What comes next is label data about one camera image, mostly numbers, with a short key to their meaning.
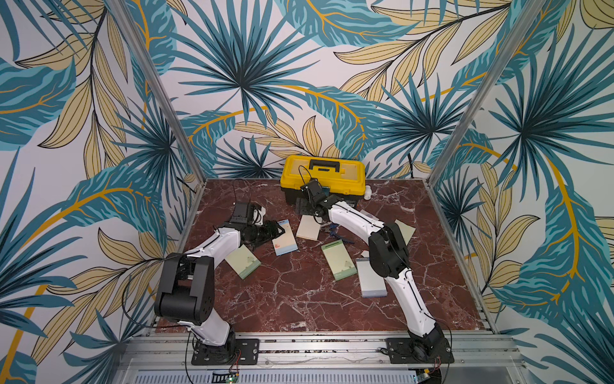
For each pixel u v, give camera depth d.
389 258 0.62
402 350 0.74
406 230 1.03
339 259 0.93
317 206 0.77
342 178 0.95
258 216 0.84
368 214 1.07
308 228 1.00
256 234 0.78
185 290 0.45
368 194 1.11
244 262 0.90
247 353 0.73
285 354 0.75
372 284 0.86
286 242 0.98
